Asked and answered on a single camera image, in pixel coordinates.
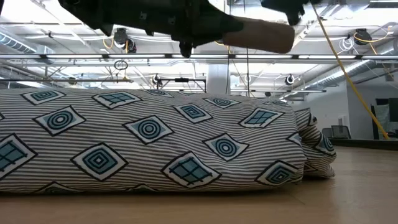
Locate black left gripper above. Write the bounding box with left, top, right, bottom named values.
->
left=57, top=0, right=244, bottom=58

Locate striped patterned fabric pillow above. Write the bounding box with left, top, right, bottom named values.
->
left=0, top=88, right=338, bottom=194

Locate white column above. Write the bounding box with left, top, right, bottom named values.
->
left=206, top=63, right=231, bottom=96

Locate long ceiling light strip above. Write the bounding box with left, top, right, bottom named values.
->
left=0, top=54, right=398, bottom=61

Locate grey horizontal bar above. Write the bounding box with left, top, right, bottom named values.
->
left=0, top=78, right=134, bottom=84

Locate black overhead bar frame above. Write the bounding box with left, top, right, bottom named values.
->
left=158, top=78, right=207, bottom=93

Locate black hanging cable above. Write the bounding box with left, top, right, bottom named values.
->
left=245, top=48, right=251, bottom=98

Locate thick yellow cable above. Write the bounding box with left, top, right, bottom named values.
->
left=310, top=0, right=390, bottom=140

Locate black aluminium table frame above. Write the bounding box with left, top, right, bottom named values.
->
left=328, top=138, right=398, bottom=151

